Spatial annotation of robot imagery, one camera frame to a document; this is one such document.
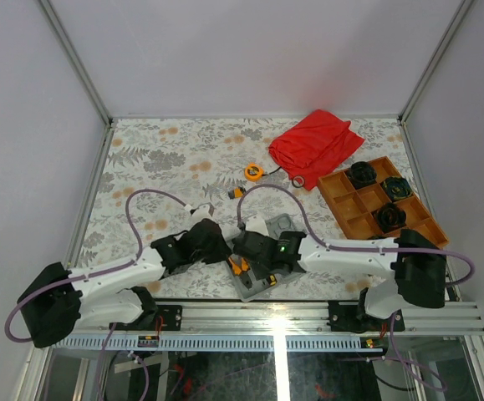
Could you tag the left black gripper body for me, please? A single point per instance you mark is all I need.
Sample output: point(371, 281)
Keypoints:
point(217, 255)

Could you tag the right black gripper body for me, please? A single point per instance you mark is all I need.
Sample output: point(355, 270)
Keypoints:
point(262, 269)

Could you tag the orange handled pliers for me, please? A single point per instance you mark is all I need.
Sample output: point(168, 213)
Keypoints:
point(240, 269)

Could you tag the grey plastic tool case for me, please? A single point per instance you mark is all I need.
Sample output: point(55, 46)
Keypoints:
point(259, 274)

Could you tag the black tape roll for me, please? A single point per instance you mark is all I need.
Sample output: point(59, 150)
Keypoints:
point(298, 181)

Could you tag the orange tape measure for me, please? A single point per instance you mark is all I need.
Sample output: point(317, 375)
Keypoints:
point(254, 172)

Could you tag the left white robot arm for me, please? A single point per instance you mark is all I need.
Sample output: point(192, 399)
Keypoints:
point(60, 300)

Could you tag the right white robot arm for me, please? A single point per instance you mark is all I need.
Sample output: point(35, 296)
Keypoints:
point(411, 276)

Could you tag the hex key set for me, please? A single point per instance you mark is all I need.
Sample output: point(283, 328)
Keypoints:
point(236, 193)

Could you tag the red folded cloth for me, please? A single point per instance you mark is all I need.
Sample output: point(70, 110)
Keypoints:
point(314, 147)

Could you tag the wooden compartment tray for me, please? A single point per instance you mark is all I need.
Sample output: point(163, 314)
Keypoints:
point(371, 199)

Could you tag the black spinning top upper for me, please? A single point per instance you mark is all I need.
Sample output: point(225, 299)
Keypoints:
point(361, 174)

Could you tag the black orange spinning top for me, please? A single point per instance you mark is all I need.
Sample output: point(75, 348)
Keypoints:
point(390, 217)

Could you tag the green black spinning top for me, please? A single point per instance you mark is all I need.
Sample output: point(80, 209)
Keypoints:
point(396, 188)

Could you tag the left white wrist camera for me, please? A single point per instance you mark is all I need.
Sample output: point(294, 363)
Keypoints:
point(202, 211)

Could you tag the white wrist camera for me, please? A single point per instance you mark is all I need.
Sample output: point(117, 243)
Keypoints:
point(202, 211)
point(256, 224)

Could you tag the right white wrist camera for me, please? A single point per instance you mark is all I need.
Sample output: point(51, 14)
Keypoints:
point(256, 224)

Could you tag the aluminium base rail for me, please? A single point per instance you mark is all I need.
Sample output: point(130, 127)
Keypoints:
point(217, 326)

